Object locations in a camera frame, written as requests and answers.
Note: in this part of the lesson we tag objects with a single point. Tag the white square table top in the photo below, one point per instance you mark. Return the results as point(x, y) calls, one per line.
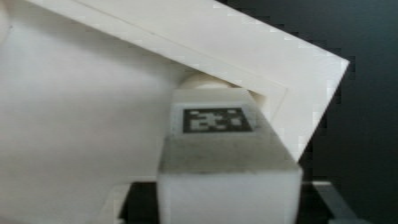
point(96, 56)

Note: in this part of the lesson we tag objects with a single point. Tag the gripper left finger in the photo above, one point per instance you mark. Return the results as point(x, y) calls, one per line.
point(109, 216)

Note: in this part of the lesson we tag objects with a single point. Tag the white table leg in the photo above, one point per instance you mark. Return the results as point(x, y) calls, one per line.
point(228, 180)

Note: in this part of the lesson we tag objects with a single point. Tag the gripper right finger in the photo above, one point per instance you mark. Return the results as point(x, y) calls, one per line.
point(343, 214)

